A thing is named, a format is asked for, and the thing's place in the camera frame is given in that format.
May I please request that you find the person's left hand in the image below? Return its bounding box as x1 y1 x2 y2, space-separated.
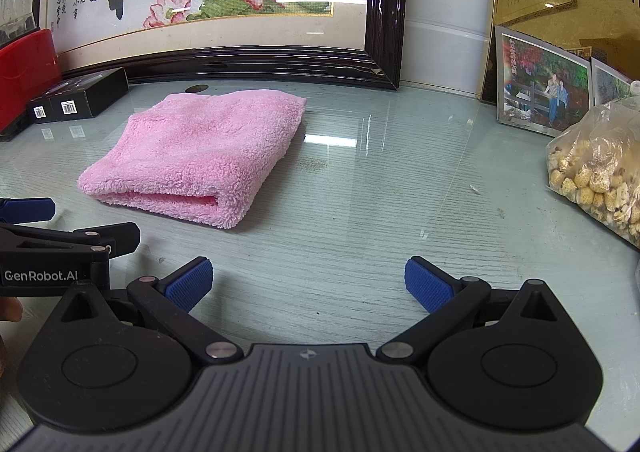
0 298 24 324

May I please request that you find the black box with white label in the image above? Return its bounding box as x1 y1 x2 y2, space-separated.
50 66 130 123
26 76 96 125

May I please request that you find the large framed photo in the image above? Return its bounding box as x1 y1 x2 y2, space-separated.
495 24 594 138

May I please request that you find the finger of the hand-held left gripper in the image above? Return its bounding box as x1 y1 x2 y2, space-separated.
0 198 57 224
0 222 141 263

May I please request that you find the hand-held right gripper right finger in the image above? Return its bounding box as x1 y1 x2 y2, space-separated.
376 256 557 366

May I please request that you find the red box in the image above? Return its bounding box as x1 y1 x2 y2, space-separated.
0 28 64 141

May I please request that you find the small framed photo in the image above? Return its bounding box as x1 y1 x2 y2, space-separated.
590 56 637 108

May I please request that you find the pink towel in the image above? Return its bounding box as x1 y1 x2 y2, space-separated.
77 89 308 231

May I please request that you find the plastic bag of puffed snacks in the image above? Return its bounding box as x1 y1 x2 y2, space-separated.
545 80 640 251

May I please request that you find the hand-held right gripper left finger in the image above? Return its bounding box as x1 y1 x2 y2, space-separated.
59 256 245 366

